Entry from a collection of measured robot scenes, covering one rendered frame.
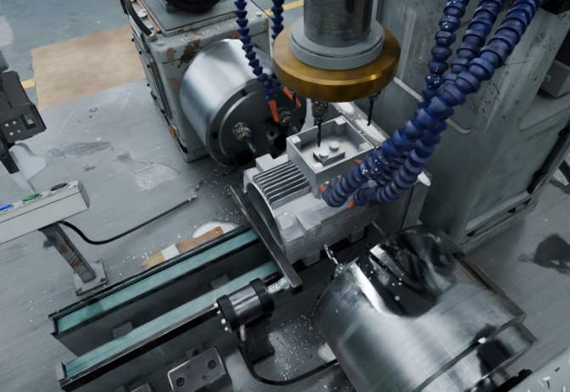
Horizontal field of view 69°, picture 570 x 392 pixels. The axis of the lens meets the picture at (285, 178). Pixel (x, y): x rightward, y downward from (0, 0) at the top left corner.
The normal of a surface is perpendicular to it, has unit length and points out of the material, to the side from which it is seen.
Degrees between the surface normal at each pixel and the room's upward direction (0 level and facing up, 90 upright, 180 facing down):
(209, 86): 39
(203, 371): 0
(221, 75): 21
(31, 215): 57
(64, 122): 0
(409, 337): 32
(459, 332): 9
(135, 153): 0
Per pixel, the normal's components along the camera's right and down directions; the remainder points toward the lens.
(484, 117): -0.88, 0.38
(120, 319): 0.48, 0.64
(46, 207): 0.39, 0.18
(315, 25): -0.67, 0.57
